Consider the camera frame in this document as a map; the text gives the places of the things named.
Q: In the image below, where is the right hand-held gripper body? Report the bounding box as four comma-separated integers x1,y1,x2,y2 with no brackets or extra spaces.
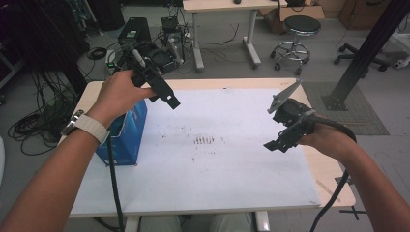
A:
267,78,318,134

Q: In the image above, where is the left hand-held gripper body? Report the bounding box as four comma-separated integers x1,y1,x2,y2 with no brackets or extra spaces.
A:
110,39,186,89

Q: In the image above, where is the blue cardboard box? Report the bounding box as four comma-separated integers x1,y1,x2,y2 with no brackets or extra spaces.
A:
96,99,148,167

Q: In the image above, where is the person's left hand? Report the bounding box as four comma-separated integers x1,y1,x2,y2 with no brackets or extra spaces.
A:
86,69,158,130

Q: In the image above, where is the person's right hand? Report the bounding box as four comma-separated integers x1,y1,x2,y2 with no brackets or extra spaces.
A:
298,124,359,161

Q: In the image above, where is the black computer tower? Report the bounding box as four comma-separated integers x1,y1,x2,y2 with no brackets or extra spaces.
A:
118,16,153,46

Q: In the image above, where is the small open computer case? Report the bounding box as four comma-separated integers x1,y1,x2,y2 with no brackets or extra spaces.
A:
161,16,186,43

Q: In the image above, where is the white power supply unit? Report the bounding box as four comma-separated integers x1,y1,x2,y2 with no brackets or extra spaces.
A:
105,49,118,70

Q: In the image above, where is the light wooden table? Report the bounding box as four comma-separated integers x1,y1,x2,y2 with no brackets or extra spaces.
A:
57,76,357,232

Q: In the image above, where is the white band wristwatch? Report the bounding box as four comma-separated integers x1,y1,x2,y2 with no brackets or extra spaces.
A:
60,109,110,146

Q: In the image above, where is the grey floor mat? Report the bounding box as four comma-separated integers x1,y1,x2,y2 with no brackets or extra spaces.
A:
301,80,391,136

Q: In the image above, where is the white table mat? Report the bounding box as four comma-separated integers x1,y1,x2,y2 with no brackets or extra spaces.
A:
70,88,322,217

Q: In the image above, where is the black office chair base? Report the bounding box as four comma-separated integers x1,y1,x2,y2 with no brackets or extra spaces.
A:
333,43,391,73

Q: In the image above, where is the black round stool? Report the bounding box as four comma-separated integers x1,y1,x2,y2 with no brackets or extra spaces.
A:
270,14,322,76

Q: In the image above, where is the light desk with white legs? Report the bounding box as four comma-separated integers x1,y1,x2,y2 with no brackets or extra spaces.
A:
182,0,288,71

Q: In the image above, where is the open cardboard box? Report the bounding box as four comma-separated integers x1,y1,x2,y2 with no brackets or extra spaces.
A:
264,4,326,35

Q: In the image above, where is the dark curtain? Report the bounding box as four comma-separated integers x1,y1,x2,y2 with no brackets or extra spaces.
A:
0,0,91,98

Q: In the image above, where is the brown cardboard carton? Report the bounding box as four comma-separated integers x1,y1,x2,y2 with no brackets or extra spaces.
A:
337,0,393,32

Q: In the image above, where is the coiled black cable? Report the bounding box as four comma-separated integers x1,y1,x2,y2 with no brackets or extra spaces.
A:
86,46,108,61

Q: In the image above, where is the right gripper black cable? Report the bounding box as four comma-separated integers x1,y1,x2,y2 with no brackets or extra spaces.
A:
308,115,358,232

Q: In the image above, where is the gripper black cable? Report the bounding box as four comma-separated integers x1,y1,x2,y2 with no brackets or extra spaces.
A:
308,115,358,232
107,134,125,232

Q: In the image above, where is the black cable under desk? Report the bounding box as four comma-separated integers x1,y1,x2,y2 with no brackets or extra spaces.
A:
197,22,240,45

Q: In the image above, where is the black metal post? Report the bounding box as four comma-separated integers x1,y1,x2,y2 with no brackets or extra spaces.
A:
322,0,410,112

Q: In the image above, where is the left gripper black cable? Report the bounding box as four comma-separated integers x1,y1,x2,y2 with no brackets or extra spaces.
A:
107,134,125,232

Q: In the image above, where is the tangle of black floor cables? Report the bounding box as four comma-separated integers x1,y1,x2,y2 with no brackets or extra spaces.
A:
8,71,81,156

